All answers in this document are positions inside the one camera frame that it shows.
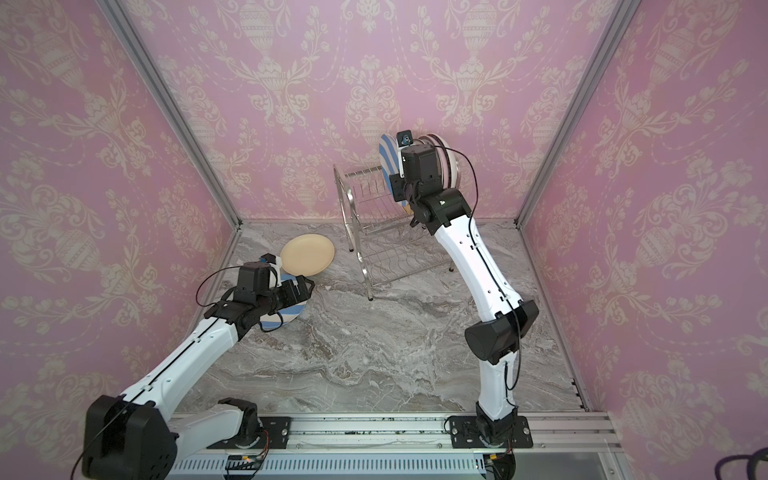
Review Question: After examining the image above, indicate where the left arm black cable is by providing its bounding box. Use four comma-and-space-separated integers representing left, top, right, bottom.
194, 265, 286, 334

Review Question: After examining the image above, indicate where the sunburst pattern plate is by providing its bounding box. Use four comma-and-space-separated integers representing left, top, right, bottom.
435, 135, 452, 188

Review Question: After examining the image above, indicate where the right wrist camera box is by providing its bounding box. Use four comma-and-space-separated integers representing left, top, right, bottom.
396, 130, 414, 149

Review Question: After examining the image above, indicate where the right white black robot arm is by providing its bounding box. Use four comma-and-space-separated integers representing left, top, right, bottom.
389, 144, 539, 446

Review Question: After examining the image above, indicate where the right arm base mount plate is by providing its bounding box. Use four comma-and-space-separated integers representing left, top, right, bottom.
444, 415, 534, 450

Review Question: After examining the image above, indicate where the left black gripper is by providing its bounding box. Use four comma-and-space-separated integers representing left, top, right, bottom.
256, 274, 316, 317

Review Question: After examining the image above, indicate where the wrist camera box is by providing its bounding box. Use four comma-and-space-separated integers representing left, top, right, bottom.
396, 130, 414, 149
259, 253, 282, 288

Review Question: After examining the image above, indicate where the chrome wire dish rack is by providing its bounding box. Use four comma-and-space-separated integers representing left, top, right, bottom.
333, 165, 453, 300

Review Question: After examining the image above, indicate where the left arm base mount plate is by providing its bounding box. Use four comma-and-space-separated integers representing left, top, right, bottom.
208, 416, 292, 451

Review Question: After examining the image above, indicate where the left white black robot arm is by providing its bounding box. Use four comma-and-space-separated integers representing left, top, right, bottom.
71, 254, 315, 479

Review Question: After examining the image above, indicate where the black object bottom right corner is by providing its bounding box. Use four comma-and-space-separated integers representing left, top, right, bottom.
714, 447, 768, 480

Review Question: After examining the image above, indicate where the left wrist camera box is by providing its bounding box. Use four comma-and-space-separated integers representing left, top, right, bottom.
259, 253, 282, 288

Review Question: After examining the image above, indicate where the aluminium corner post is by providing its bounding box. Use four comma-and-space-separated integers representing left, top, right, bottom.
516, 0, 641, 230
96, 0, 243, 230

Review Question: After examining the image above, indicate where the cream plate back left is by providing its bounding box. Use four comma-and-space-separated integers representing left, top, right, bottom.
280, 233, 335, 276

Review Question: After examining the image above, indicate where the petal pattern plate orange rim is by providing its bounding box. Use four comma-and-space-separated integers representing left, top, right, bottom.
427, 133, 461, 188

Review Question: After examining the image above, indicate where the aluminium front rail frame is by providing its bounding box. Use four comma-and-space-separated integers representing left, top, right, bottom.
164, 412, 630, 479

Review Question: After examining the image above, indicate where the blue striped plate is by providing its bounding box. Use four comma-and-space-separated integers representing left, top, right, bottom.
261, 270, 307, 330
378, 133, 399, 198

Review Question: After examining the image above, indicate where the left aluminium corner post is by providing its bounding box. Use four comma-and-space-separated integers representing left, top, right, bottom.
96, 0, 243, 230

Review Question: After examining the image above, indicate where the right aluminium corner post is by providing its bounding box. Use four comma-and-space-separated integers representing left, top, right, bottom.
516, 0, 641, 230

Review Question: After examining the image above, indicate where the blue striped plate rear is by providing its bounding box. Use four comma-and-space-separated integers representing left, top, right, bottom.
261, 270, 307, 330

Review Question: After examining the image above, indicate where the blue striped plate front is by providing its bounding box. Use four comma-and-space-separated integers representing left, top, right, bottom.
378, 133, 399, 198

